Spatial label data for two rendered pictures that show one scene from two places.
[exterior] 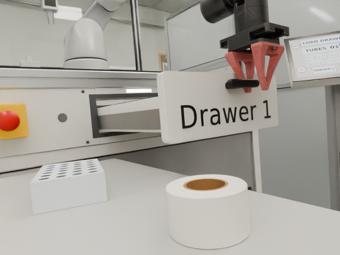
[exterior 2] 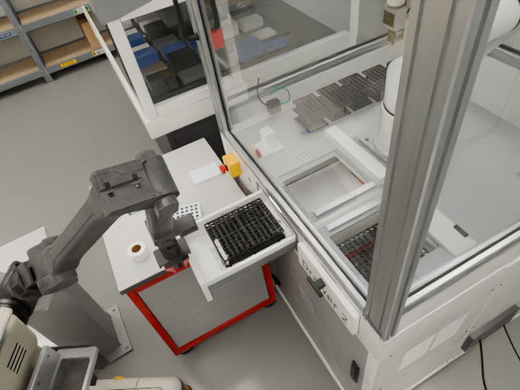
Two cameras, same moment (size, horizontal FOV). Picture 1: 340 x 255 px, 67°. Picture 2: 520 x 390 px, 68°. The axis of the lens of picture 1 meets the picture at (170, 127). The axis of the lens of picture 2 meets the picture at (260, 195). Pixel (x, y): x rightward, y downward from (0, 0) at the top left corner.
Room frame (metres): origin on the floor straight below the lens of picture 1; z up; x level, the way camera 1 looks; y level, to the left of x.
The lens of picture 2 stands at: (0.93, -0.76, 1.92)
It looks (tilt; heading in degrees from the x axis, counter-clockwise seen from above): 47 degrees down; 105
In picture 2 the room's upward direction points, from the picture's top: 11 degrees counter-clockwise
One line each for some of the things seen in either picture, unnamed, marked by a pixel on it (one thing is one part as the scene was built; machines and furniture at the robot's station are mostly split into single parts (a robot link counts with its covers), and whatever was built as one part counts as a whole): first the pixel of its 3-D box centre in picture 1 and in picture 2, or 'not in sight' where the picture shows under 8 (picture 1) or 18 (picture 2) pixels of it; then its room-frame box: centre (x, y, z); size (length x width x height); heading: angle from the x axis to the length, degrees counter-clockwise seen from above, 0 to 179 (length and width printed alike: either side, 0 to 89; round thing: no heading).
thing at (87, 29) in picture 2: not in sight; (100, 26); (-1.58, 3.21, 0.28); 0.41 x 0.32 x 0.28; 38
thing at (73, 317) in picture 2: not in sight; (63, 309); (-0.29, -0.10, 0.38); 0.30 x 0.30 x 0.76; 38
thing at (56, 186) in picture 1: (71, 181); (186, 216); (0.36, 0.15, 0.78); 0.12 x 0.08 x 0.04; 20
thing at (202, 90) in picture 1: (227, 103); (190, 258); (0.47, -0.11, 0.87); 0.29 x 0.02 x 0.11; 125
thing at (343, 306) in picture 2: not in sight; (326, 285); (0.92, -0.18, 0.87); 0.29 x 0.02 x 0.11; 125
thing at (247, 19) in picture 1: (251, 24); (169, 248); (0.46, -0.16, 1.01); 0.10 x 0.07 x 0.07; 35
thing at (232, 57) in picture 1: (252, 65); (177, 260); (0.46, -0.15, 0.94); 0.07 x 0.07 x 0.09; 35
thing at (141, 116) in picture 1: (164, 114); (247, 232); (0.65, 0.01, 0.86); 0.40 x 0.26 x 0.06; 35
